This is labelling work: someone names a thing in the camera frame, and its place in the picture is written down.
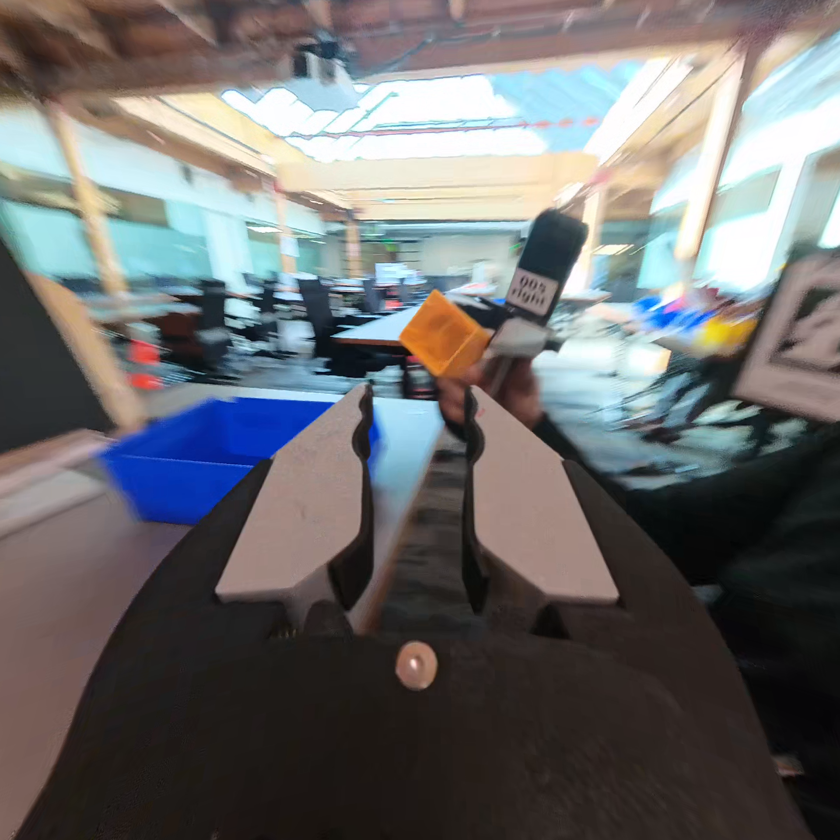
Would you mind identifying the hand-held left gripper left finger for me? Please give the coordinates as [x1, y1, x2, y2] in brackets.
[215, 384, 376, 621]

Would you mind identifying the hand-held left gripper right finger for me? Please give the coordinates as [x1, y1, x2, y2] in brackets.
[461, 386, 621, 624]

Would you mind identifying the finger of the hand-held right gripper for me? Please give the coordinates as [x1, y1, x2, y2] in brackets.
[489, 325, 555, 360]

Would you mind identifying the orange plastic part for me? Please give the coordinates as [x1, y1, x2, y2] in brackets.
[398, 289, 493, 378]

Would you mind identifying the blue plastic bin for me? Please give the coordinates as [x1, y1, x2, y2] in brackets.
[98, 397, 382, 526]

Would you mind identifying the person's right forearm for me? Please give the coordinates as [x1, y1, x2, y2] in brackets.
[532, 413, 840, 592]

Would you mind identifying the person's right hand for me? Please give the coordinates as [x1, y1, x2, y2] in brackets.
[436, 357, 542, 442]

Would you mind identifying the blue crate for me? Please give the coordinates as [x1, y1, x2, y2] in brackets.
[633, 295, 716, 336]

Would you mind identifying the small yellow bin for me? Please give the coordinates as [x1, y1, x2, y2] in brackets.
[696, 318, 756, 355]

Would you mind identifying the black office chair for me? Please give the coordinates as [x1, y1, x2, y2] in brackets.
[298, 277, 343, 358]
[196, 279, 232, 368]

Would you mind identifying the orange traffic cone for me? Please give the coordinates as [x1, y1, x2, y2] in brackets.
[128, 340, 161, 389]

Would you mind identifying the black white marker board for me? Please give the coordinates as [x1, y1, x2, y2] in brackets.
[731, 252, 840, 421]

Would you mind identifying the ceiling projector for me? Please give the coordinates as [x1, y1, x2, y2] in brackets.
[289, 39, 358, 93]

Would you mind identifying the wooden post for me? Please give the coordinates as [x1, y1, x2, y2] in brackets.
[46, 105, 127, 296]
[675, 52, 756, 263]

